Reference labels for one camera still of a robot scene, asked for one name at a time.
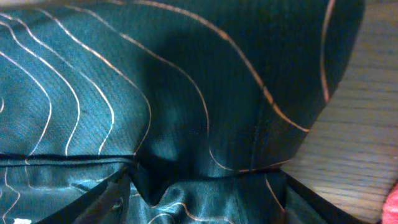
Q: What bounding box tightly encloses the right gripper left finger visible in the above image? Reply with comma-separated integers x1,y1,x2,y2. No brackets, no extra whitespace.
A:
39,168,131,224

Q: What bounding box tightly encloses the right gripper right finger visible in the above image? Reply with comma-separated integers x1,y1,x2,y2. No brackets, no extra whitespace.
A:
284,172,366,224

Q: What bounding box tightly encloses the black orange-patterned jersey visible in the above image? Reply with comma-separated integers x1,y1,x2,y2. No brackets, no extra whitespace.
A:
1,0,366,223

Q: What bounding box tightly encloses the red shirt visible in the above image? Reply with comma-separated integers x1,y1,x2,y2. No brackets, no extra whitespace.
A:
381,184,398,224

